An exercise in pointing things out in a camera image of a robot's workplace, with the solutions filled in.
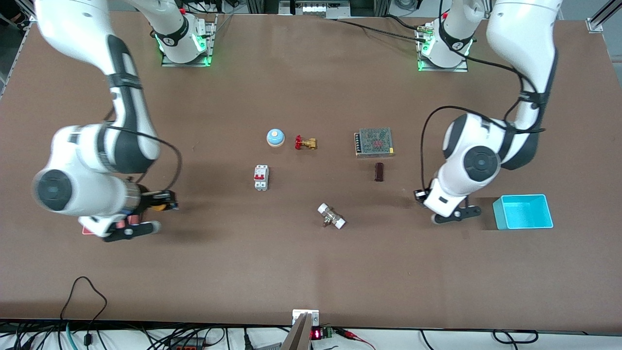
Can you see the pink plastic bin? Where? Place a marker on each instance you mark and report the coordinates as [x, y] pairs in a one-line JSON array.
[[87, 230]]

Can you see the aluminium corner bracket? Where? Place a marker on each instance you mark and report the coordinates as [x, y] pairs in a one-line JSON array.
[[594, 25]]

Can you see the metal fitting white ends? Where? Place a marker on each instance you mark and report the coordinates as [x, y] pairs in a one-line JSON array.
[[331, 216]]

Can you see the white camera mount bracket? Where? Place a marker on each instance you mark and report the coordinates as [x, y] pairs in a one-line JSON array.
[[313, 315]]

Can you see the dark brown cylinder capacitor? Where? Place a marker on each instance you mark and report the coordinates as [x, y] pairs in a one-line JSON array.
[[379, 172]]

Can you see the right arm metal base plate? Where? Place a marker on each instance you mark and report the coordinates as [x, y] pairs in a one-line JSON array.
[[212, 39]]

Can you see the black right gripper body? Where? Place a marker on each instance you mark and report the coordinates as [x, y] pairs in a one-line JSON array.
[[147, 200]]

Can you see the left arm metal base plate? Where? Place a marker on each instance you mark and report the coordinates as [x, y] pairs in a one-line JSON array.
[[447, 69]]

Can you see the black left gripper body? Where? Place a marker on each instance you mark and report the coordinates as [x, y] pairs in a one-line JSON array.
[[420, 195]]

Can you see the yellow push button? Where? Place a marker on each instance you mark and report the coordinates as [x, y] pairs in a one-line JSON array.
[[156, 207]]

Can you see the cyan plastic bin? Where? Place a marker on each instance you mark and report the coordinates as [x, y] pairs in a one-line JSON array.
[[522, 214]]

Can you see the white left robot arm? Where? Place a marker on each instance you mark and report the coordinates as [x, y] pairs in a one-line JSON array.
[[478, 163]]

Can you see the white power strip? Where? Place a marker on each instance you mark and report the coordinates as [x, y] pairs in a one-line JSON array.
[[316, 8]]

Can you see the metal mesh power supply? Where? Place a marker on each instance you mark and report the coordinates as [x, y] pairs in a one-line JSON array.
[[375, 142]]

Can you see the orange black box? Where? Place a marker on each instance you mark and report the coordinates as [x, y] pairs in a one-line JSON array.
[[187, 345]]

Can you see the grey aluminium bar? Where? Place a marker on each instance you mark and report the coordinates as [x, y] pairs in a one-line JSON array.
[[297, 335]]

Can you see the white circuit breaker red switches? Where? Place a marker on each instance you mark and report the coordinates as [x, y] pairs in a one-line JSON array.
[[261, 177]]

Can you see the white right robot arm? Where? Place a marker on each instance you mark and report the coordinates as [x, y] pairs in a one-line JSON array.
[[87, 160]]

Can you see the red digit display module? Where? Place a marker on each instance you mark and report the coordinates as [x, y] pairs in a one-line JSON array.
[[317, 334]]

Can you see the blue white round bell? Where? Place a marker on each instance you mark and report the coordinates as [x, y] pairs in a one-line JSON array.
[[275, 137]]

